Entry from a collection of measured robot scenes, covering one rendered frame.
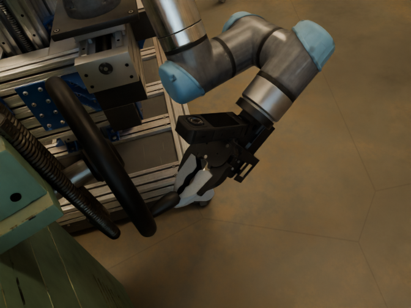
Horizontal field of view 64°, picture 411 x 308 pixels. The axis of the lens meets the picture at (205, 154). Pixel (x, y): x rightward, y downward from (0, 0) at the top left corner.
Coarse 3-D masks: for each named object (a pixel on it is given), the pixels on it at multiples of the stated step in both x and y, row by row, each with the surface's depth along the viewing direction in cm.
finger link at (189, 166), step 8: (192, 160) 55; (200, 160) 56; (184, 168) 56; (192, 168) 55; (200, 168) 55; (176, 176) 56; (184, 176) 55; (192, 176) 56; (176, 184) 56; (184, 184) 55
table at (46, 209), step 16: (48, 192) 43; (32, 208) 41; (48, 208) 41; (0, 224) 40; (16, 224) 40; (32, 224) 41; (48, 224) 43; (0, 240) 40; (16, 240) 41; (0, 288) 38; (0, 304) 36
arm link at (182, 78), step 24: (144, 0) 48; (168, 0) 46; (192, 0) 49; (168, 24) 48; (192, 24) 49; (168, 48) 51; (192, 48) 50; (216, 48) 53; (168, 72) 51; (192, 72) 51; (216, 72) 53; (192, 96) 53
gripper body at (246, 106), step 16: (240, 112) 54; (256, 112) 51; (256, 128) 54; (272, 128) 56; (208, 144) 54; (224, 144) 52; (240, 144) 54; (256, 144) 56; (208, 160) 53; (224, 160) 51; (240, 160) 55; (256, 160) 56; (240, 176) 56
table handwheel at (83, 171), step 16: (48, 80) 45; (64, 96) 41; (64, 112) 40; (80, 112) 40; (80, 128) 39; (96, 128) 40; (96, 144) 39; (112, 144) 51; (80, 160) 51; (96, 160) 39; (112, 160) 40; (80, 176) 50; (96, 176) 51; (112, 176) 40; (128, 176) 41; (128, 192) 41; (128, 208) 42; (144, 208) 43; (144, 224) 45
